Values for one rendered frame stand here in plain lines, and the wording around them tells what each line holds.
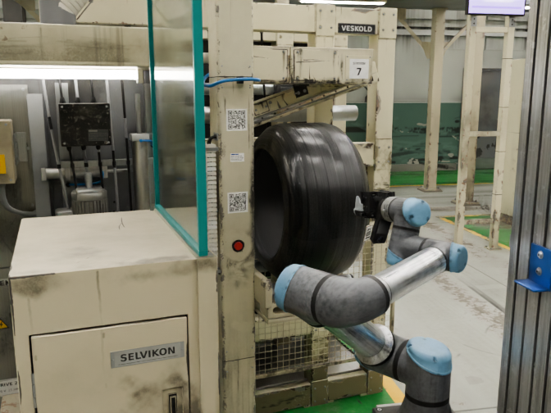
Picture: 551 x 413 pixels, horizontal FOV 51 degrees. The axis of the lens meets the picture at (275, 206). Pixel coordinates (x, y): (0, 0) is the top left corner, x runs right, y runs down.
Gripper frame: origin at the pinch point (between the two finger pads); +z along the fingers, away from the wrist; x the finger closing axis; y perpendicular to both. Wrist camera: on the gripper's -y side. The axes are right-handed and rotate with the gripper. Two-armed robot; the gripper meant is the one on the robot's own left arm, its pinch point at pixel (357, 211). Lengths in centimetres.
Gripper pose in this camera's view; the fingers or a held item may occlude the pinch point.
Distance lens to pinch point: 191.0
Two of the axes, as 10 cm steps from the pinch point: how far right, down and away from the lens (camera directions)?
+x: -9.3, 0.7, -3.5
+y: -0.4, -10.0, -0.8
